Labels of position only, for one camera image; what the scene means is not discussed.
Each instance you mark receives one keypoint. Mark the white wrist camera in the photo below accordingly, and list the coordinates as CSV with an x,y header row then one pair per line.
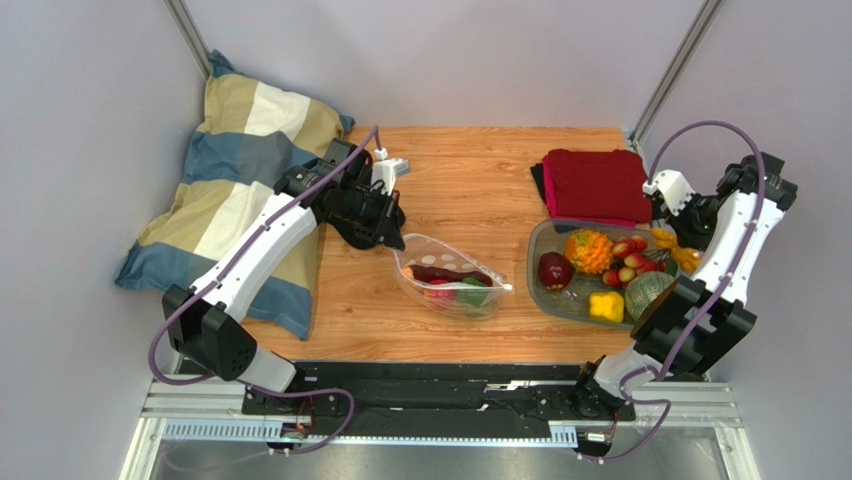
x,y
669,192
387,170

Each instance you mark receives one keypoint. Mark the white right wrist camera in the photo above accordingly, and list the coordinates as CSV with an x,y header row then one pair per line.
x,y
669,192

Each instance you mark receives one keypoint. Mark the clear plastic food tray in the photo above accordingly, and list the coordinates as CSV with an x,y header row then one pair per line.
x,y
572,302

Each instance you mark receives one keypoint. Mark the blue beige plaid pillow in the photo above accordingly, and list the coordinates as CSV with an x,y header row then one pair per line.
x,y
251,134

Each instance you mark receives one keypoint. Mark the black folded cloth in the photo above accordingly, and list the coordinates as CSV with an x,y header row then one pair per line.
x,y
537,173

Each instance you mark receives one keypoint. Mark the red folded cloth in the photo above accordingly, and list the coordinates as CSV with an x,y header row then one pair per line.
x,y
605,187

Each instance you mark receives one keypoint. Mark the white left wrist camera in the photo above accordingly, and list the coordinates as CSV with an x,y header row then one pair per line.
x,y
387,170

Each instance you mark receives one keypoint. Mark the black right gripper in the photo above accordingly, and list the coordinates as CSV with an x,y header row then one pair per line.
x,y
683,226

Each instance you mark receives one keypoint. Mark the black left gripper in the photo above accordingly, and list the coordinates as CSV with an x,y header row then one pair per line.
x,y
388,222

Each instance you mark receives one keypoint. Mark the clear dotted zip top bag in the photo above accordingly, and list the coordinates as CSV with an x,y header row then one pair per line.
x,y
424,250

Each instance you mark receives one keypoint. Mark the dark red sweet potato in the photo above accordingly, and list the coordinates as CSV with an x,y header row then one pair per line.
x,y
425,274

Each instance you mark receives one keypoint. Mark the yellow bell pepper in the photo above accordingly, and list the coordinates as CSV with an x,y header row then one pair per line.
x,y
607,306

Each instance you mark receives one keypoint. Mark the green bell pepper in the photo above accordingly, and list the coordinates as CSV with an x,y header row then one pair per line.
x,y
474,294

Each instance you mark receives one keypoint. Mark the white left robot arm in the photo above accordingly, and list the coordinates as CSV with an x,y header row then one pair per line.
x,y
349,187

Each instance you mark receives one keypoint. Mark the red pomegranate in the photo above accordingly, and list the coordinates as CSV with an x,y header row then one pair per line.
x,y
440,295

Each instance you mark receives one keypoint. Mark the orange finger fruit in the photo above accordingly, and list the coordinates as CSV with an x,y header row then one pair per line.
x,y
686,258

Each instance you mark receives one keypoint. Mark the green netted melon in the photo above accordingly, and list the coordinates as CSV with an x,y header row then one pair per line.
x,y
643,290

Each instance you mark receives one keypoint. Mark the orange spiky gourd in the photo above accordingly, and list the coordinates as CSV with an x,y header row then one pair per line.
x,y
589,251

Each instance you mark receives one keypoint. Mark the black baseball cap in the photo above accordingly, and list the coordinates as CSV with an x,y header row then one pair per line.
x,y
371,228

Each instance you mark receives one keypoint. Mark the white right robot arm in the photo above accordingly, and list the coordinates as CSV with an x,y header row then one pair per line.
x,y
700,316

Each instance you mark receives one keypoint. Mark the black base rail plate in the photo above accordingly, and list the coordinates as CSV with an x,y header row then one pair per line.
x,y
440,401

